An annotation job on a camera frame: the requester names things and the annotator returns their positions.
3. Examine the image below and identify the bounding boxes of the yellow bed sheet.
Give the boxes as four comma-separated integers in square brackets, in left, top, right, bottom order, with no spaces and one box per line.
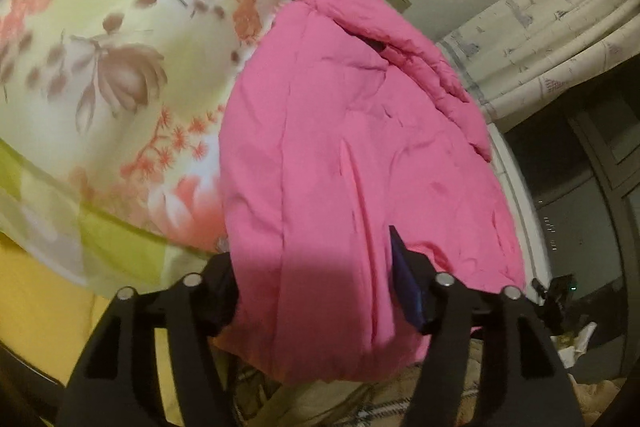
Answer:
[0,233,187,427]

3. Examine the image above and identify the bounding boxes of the floral bed quilt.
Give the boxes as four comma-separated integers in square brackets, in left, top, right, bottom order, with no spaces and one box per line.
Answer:
[1,0,290,296]

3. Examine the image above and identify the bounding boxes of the striped sailboat curtain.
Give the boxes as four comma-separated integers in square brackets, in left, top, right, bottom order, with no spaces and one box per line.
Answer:
[437,0,639,131]

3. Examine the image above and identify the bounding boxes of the pink padded jacket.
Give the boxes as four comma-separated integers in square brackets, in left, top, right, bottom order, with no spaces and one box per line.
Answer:
[216,0,525,384]

